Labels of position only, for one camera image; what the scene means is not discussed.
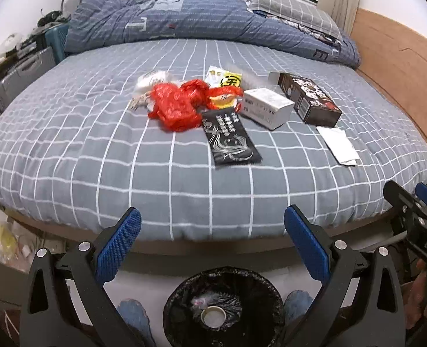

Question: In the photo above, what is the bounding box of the orange snack wrapper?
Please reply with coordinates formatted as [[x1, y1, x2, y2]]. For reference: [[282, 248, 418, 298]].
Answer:
[[206, 87, 244, 112]]

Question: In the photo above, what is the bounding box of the blue fuzzy slipper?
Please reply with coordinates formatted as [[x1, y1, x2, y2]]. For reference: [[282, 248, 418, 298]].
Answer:
[[284, 290, 314, 325], [117, 298, 152, 347]]

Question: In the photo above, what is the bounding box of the dark brown cookie box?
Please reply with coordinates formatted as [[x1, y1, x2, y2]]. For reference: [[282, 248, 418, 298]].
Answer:
[[268, 72, 343, 128]]

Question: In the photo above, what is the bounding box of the white round lid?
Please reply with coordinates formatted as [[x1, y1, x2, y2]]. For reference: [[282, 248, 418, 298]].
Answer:
[[200, 305, 226, 330]]

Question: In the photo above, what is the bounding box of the white paper sachet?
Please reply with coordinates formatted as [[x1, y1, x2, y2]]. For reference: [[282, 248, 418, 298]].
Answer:
[[316, 126, 361, 166]]

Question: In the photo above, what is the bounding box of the clear bubble wrap bag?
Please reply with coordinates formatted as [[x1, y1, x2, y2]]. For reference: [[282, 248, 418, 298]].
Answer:
[[225, 64, 270, 89]]

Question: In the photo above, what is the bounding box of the yellow plastic bag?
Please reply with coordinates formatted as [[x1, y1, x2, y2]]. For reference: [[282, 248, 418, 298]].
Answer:
[[0, 222, 17, 263]]

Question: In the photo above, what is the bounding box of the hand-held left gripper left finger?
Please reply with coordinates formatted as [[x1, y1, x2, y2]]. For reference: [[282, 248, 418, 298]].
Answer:
[[18, 207, 152, 347]]

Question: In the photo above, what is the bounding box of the grey checked pillow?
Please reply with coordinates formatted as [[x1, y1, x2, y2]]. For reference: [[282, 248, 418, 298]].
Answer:
[[246, 0, 344, 40]]

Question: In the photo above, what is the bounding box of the yellow and white snack wrapper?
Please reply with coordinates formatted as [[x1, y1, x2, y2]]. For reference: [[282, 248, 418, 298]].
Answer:
[[204, 66, 243, 88]]

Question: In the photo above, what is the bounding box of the wooden headboard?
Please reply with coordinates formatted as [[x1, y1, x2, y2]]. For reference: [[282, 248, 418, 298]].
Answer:
[[350, 7, 427, 176]]

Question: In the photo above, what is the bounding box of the blue striped quilt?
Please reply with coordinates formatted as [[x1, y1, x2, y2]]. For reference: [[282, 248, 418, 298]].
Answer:
[[64, 0, 362, 69]]

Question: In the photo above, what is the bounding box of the person's right hand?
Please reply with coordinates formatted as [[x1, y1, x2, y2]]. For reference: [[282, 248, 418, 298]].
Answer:
[[403, 258, 427, 335]]

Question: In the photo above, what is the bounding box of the white face mask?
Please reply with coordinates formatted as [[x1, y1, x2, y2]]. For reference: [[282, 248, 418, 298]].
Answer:
[[130, 69, 175, 112]]

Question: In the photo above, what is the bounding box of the teal suitcase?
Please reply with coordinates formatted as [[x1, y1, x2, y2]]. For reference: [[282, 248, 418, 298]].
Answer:
[[41, 23, 69, 65]]

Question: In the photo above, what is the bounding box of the grey checked bed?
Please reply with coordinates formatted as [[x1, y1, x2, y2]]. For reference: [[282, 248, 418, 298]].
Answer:
[[0, 38, 427, 242]]

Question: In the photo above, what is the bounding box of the white rounded object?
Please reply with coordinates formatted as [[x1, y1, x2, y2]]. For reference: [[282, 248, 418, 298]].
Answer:
[[0, 32, 25, 62]]

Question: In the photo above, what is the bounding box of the white cardboard box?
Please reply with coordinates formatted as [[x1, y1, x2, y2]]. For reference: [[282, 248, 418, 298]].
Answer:
[[241, 87, 296, 131]]

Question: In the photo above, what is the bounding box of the grey hard suitcase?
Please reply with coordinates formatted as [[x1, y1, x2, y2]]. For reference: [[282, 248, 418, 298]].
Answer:
[[0, 45, 60, 118]]

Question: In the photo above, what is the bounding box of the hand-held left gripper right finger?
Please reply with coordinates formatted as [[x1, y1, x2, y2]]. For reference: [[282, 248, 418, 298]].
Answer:
[[282, 204, 408, 347]]

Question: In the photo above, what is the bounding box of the beige curtain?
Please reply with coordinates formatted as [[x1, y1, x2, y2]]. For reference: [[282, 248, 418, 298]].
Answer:
[[318, 0, 363, 37]]

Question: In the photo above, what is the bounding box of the black patterned packet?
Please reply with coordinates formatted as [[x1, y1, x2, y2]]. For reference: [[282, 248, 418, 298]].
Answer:
[[201, 109, 263, 169]]

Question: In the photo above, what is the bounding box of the trash bin with black bag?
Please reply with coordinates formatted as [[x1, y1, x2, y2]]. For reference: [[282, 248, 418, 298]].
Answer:
[[162, 266, 286, 347]]

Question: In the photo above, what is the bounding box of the red plastic bag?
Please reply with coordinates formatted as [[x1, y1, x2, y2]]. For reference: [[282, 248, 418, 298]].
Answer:
[[147, 79, 209, 133]]

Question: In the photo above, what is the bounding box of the dark cable bundle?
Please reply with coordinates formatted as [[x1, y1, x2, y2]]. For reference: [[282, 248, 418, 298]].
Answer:
[[36, 10, 71, 30]]

